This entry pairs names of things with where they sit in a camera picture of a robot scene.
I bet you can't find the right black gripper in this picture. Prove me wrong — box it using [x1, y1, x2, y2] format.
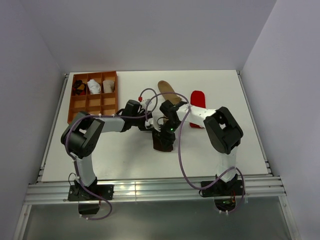
[155, 120, 182, 151]

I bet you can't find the dark brown striped sock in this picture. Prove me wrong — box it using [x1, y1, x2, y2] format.
[152, 131, 174, 153]

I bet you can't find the tan ribbed sock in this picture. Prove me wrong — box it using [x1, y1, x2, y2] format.
[157, 80, 182, 105]

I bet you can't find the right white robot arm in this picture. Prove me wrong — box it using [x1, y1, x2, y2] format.
[152, 100, 244, 195]

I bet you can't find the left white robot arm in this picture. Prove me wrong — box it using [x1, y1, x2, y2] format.
[61, 99, 152, 200]

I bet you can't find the orange compartment tray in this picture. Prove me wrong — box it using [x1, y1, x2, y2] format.
[67, 71, 119, 124]

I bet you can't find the red patterned sock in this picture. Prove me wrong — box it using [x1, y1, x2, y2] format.
[188, 90, 207, 129]

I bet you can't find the beige rolled sock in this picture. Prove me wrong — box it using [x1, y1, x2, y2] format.
[102, 79, 115, 93]

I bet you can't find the white rolled sock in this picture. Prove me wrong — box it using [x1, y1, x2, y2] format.
[87, 79, 101, 95]

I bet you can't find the black red rolled sock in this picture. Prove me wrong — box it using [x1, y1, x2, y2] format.
[72, 79, 87, 96]

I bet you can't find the aluminium front rail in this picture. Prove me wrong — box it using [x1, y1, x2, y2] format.
[23, 175, 287, 205]

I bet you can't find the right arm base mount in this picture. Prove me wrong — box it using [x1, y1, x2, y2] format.
[198, 173, 246, 214]

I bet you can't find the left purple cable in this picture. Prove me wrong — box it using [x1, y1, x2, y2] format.
[64, 87, 159, 221]

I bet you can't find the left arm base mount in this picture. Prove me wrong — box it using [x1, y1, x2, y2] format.
[67, 182, 114, 217]

